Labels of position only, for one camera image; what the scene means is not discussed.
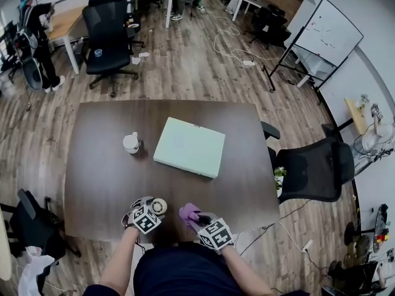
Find person's dark navy clothing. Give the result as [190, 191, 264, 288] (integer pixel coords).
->
[83, 240, 309, 296]

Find small cream handheld fan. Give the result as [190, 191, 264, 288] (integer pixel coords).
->
[150, 197, 169, 215]

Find black mesh rack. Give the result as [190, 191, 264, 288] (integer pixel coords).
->
[372, 203, 390, 254]

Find round beige table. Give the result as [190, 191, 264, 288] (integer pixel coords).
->
[0, 208, 12, 282]

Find grey oval shell case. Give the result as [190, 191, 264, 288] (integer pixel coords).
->
[21, 57, 43, 91]

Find white mug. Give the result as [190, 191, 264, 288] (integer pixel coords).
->
[122, 131, 139, 155]

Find white plastic bag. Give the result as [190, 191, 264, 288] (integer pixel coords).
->
[17, 245, 56, 296]

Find purple cloth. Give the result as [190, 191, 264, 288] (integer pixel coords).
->
[178, 202, 201, 226]

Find black round stool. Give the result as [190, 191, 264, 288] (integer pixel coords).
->
[344, 221, 360, 246]

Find person's left forearm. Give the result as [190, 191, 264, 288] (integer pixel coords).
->
[98, 226, 141, 292]

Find black mesh office chair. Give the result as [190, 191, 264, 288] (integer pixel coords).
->
[260, 121, 356, 204]

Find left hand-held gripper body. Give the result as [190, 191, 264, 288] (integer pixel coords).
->
[122, 203, 163, 235]

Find pale green flat box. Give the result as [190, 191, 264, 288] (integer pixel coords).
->
[153, 117, 226, 179]

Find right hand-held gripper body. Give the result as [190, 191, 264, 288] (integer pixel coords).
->
[191, 213, 234, 251]

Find person's right forearm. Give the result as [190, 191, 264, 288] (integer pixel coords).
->
[220, 244, 274, 296]

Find white table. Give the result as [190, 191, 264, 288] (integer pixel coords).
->
[231, 0, 269, 23]
[293, 46, 339, 89]

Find whiteboard on black stand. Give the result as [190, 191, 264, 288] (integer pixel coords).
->
[267, 0, 365, 94]

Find white cable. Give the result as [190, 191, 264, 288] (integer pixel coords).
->
[212, 14, 278, 64]
[277, 220, 305, 248]

